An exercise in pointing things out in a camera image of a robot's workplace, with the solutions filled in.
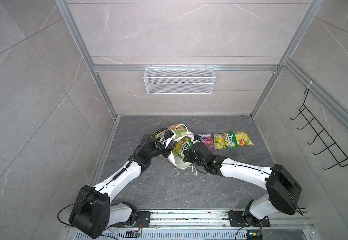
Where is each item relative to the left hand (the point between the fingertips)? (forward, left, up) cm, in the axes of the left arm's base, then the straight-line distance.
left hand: (174, 137), depth 80 cm
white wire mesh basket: (+42, -5, +8) cm, 43 cm away
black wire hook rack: (-22, -66, +13) cm, 71 cm away
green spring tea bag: (0, -5, -8) cm, 9 cm away
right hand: (-4, -4, -9) cm, 10 cm away
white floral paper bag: (+7, -4, -4) cm, 9 cm away
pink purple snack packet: (+11, -23, -17) cm, 31 cm away
